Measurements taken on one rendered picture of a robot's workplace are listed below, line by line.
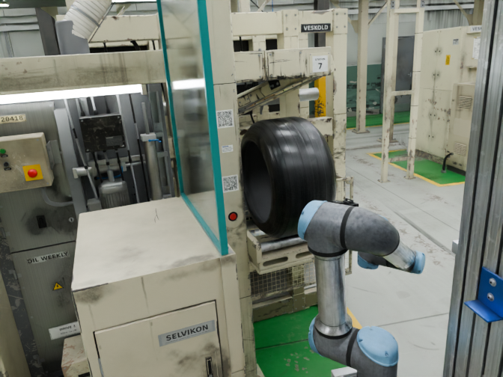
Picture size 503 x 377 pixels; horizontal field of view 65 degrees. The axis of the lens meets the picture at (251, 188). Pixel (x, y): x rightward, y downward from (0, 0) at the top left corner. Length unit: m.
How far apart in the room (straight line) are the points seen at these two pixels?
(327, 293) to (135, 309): 0.53
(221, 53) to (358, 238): 1.00
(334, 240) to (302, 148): 0.75
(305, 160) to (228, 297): 0.81
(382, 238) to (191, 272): 0.49
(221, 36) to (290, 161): 0.58
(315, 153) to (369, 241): 0.78
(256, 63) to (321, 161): 0.62
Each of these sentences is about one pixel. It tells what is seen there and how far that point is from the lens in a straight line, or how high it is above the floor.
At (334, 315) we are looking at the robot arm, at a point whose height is 1.01.
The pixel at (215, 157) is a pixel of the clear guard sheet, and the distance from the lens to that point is 0.95.
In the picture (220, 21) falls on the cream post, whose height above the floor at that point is 1.90.
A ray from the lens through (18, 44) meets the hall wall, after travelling 11.49.
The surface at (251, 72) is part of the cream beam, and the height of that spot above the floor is 1.68.
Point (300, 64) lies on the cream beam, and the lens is 2.14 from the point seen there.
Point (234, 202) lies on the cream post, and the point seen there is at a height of 1.13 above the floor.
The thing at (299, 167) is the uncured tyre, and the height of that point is 1.30.
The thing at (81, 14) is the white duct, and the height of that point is 1.96.
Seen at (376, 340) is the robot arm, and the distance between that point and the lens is 1.29.
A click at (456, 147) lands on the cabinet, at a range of 6.39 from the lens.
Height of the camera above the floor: 1.74
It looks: 18 degrees down
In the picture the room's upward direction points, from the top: 4 degrees counter-clockwise
